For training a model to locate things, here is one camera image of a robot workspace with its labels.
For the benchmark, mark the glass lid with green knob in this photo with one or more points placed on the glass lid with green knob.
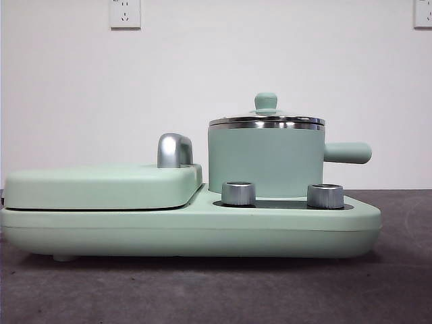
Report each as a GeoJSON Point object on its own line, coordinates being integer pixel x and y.
{"type": "Point", "coordinates": [266, 101]}

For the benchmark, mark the silver control knob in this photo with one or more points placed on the silver control knob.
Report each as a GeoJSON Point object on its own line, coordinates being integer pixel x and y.
{"type": "Point", "coordinates": [324, 195]}
{"type": "Point", "coordinates": [238, 194]}

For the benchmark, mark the mint green breakfast machine base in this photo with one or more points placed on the mint green breakfast machine base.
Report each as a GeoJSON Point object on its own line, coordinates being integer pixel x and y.
{"type": "Point", "coordinates": [67, 233]}

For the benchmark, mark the white wall socket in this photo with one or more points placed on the white wall socket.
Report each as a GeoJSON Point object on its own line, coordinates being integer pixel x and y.
{"type": "Point", "coordinates": [125, 15]}
{"type": "Point", "coordinates": [423, 13]}

